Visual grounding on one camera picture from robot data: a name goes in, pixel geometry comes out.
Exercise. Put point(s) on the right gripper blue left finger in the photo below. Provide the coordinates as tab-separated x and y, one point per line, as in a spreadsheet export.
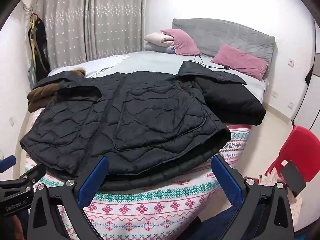
90	179

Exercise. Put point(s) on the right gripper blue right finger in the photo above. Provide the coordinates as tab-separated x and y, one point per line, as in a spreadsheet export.
229	179

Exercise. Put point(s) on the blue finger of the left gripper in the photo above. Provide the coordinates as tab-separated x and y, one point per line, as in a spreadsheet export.
7	163

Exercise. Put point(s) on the black quilted puffer jacket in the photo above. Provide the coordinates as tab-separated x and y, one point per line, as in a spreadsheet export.
150	126

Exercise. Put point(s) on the patterned red green bedspread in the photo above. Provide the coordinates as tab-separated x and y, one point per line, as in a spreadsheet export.
158	212

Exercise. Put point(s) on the brown fur-trimmed coat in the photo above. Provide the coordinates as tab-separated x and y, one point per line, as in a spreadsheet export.
42	94

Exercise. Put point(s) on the red plastic chair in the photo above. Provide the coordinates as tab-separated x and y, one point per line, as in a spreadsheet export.
301	148

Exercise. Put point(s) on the black folded coat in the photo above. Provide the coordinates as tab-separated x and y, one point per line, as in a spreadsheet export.
232	103

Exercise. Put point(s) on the white wardrobe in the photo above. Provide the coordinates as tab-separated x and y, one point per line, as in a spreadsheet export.
308	113

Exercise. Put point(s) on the pink pillow by headboard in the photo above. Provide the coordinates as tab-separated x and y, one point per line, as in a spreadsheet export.
238	60

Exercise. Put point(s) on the grey bed sheet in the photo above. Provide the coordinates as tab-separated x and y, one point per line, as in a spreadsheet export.
149	61

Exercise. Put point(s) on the grey folded blanket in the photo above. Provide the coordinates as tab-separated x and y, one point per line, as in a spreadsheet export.
153	47

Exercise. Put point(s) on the pink pillow near blankets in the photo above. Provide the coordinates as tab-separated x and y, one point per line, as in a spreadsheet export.
183	43

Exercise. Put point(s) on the grey padded headboard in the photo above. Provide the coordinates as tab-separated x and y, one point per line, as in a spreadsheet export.
211	34

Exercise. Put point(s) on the beige folded blanket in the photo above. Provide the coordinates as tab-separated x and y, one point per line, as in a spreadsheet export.
159	39

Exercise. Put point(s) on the grey dotted curtain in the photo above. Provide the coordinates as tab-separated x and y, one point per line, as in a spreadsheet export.
78	31

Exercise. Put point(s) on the dark clothes hanging on wall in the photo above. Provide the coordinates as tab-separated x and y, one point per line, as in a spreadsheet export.
38	44

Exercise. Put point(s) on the white wall socket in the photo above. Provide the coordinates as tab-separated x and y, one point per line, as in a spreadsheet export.
291	63

